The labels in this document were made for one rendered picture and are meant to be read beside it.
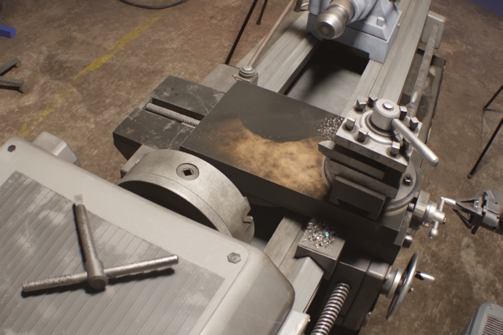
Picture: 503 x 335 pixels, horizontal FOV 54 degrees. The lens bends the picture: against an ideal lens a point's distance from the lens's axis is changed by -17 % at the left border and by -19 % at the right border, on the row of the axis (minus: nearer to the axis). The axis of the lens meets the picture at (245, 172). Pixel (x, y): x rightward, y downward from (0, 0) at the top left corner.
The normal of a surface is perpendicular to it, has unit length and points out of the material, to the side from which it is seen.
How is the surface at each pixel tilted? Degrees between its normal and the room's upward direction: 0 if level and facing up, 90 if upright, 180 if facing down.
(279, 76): 49
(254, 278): 38
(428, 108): 0
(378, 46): 90
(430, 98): 0
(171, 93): 0
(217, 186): 30
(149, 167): 24
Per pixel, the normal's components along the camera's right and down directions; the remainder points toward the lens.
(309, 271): 0.60, -0.37
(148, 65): 0.08, -0.71
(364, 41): -0.43, 0.61
